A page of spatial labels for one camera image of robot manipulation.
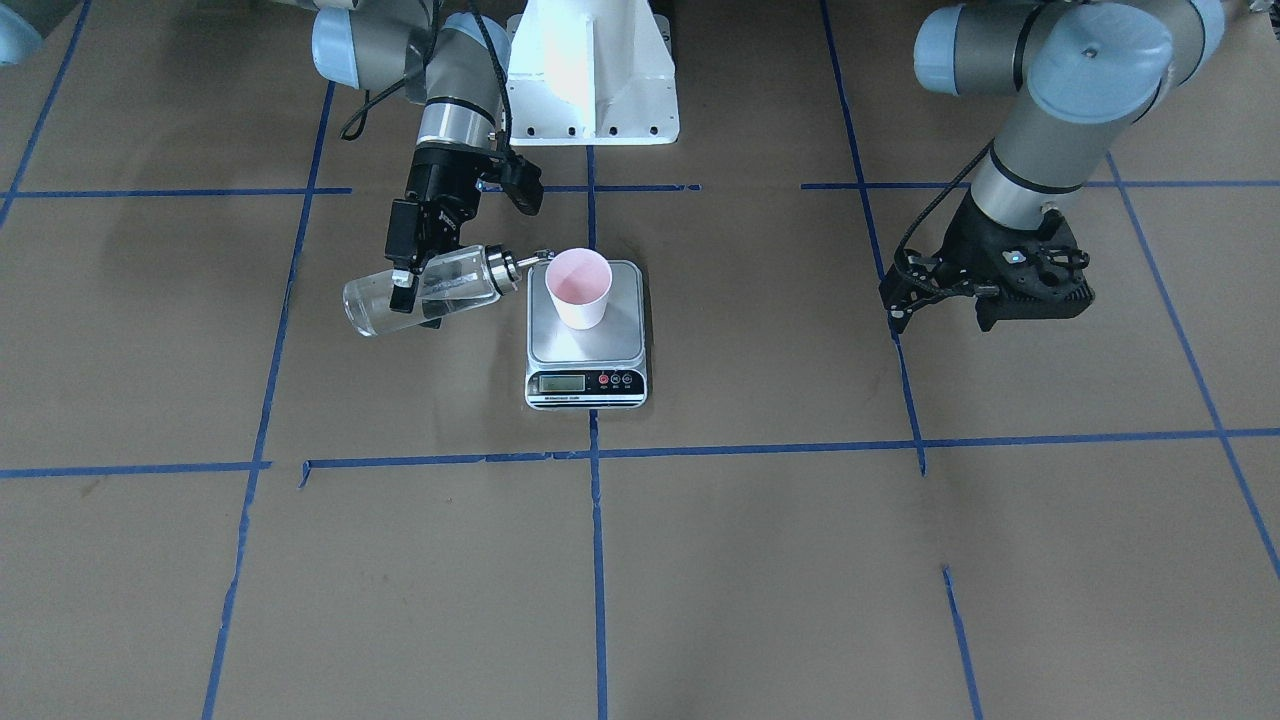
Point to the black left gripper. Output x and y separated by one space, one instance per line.
966 246

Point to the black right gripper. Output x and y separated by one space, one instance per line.
440 182

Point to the glass sauce dispenser bottle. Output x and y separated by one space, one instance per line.
472 277

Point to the pink paper cup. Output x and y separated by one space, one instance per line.
579 282

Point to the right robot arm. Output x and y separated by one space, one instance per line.
453 66

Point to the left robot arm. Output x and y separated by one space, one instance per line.
1080 73

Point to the digital kitchen scale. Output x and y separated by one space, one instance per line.
599 368

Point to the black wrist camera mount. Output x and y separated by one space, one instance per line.
518 179

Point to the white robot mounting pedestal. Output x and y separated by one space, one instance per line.
593 73

